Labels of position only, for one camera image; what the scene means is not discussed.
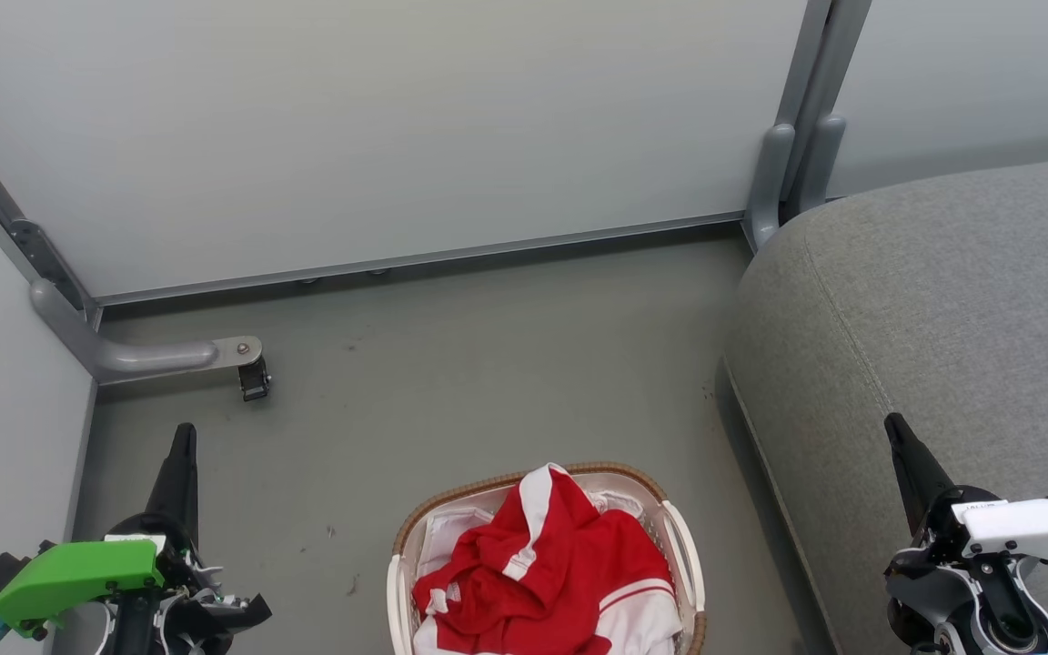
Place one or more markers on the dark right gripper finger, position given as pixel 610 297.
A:
pixel 915 473

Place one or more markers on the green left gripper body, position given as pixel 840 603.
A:
pixel 78 573

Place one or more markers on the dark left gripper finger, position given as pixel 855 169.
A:
pixel 180 473

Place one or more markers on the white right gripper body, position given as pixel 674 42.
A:
pixel 1033 528

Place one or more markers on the red jersey with white stripes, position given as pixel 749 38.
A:
pixel 560 523

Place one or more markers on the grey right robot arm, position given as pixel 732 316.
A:
pixel 988 619

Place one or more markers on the grey fabric sofa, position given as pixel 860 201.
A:
pixel 942 300

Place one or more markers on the black caster wheel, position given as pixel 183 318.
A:
pixel 255 382

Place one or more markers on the grey partition foot bar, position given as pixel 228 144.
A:
pixel 142 357

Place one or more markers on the white laundry basket brown rim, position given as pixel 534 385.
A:
pixel 686 564

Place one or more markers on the white basket liner cloth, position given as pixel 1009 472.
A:
pixel 449 537

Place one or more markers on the grey partition bottom rail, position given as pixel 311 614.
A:
pixel 415 259

